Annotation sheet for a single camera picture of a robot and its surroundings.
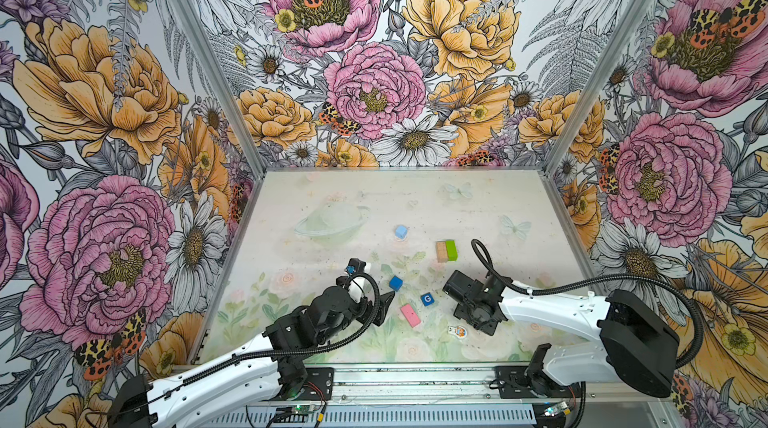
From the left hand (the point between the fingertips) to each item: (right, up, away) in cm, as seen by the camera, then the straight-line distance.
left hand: (376, 293), depth 77 cm
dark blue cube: (+5, -1, +13) cm, 14 cm away
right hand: (+26, -11, +6) cm, 28 cm away
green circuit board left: (-17, -25, -6) cm, 31 cm away
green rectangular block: (+23, +8, +19) cm, 31 cm away
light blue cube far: (+7, +13, +25) cm, 29 cm away
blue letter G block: (+14, -5, +10) cm, 18 cm away
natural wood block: (+20, +6, +19) cm, 28 cm away
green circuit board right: (+43, -25, -5) cm, 51 cm away
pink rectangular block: (+9, -9, +8) cm, 15 cm away
